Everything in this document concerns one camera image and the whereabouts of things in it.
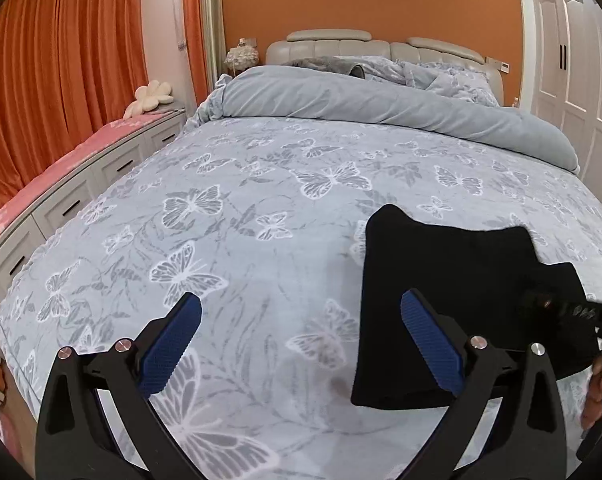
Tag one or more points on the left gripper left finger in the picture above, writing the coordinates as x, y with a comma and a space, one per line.
74, 439

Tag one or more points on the beige padded headboard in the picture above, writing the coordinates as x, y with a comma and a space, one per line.
310, 43

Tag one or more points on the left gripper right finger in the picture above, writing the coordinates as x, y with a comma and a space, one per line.
528, 437

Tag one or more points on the dark grey rolled blanket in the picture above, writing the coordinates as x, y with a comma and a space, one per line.
330, 64

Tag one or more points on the white drawer bench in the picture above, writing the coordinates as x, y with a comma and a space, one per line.
65, 199

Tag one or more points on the narrow orange curtain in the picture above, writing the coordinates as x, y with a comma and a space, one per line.
195, 46

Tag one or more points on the black pants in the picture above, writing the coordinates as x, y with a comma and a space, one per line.
490, 282

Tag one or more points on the white flower bedside lamp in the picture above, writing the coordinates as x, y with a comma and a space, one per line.
243, 56

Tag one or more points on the pink bench cushion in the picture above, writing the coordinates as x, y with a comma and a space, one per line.
107, 135

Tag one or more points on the white wardrobe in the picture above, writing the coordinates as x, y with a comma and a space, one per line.
562, 76

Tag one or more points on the butterfly print grey bedsheet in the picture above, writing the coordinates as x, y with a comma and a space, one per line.
263, 219

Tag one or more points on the right hand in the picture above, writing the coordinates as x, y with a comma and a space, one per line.
592, 409

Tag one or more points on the grey butterfly pillow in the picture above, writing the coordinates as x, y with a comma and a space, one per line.
444, 79

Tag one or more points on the white flower plush cushion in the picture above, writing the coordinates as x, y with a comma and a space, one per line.
148, 98

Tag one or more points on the grey folded duvet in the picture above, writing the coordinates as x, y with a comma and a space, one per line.
295, 92

